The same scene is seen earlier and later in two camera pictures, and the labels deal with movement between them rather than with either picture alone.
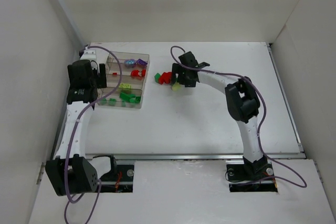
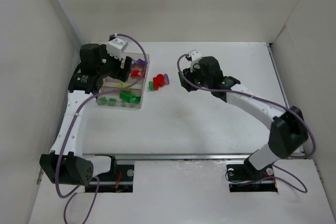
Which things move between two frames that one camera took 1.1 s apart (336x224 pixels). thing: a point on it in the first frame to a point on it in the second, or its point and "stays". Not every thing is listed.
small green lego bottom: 103,101 stays
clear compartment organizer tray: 129,94 stays
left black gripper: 99,76 to 126,68
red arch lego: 134,73 stays
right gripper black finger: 176,68 to 181,78
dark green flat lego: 126,97 stays
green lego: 156,76 to 151,86
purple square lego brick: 141,62 stays
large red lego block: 166,77 to 158,81
